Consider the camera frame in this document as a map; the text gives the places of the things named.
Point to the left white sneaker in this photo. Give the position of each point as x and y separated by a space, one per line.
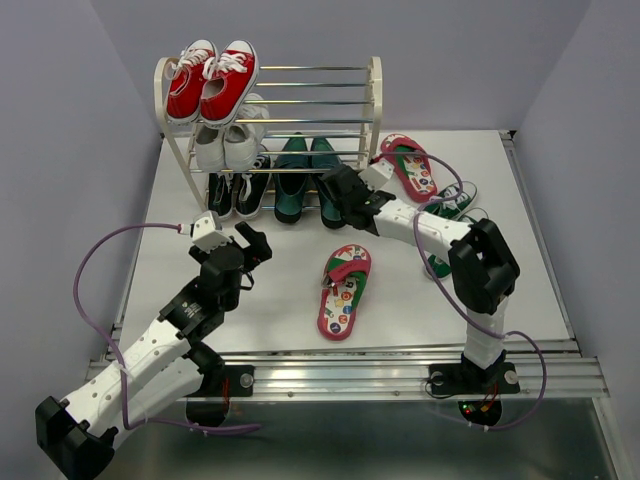
209 149

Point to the white sneaker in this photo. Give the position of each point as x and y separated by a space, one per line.
209 149
244 137

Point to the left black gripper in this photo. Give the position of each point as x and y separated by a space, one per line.
258 250

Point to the cream shoe shelf with rods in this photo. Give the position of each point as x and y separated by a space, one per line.
343 104

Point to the black canvas sneaker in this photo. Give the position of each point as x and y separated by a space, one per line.
221 194
253 187

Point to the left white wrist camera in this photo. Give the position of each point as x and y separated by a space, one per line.
207 233

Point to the left black canvas sneaker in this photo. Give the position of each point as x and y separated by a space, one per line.
221 194

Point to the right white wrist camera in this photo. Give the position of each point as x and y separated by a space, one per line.
377 175

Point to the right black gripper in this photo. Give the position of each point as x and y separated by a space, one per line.
369 190

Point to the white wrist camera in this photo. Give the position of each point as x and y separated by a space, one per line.
377 175
207 233

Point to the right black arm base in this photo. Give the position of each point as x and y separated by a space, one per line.
466 378

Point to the left red canvas sneaker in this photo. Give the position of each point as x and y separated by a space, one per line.
187 81

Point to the green loafer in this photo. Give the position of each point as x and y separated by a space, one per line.
325 159
290 188

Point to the right red canvas sneaker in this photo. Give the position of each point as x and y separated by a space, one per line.
228 79

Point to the pink sandal front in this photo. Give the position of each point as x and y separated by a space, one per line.
344 281

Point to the green sneaker upper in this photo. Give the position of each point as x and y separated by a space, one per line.
457 199

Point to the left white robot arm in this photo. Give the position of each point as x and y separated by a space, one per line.
169 360

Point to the right white sneaker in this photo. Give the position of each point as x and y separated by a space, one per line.
244 137

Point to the aluminium rail frame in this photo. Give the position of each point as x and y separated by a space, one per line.
403 325

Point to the pink sandal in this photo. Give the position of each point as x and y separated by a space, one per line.
344 281
411 165

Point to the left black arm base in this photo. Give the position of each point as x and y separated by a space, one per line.
217 378

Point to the red canvas sneaker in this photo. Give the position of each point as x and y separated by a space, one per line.
187 81
228 79

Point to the green sneaker lower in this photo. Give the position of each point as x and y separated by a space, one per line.
472 216

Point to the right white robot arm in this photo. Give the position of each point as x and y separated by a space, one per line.
484 270

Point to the pink sandal back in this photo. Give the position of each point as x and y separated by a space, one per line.
411 165

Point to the right black canvas sneaker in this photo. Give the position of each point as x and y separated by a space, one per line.
253 187

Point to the green sneaker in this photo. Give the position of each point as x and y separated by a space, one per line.
457 199
472 216

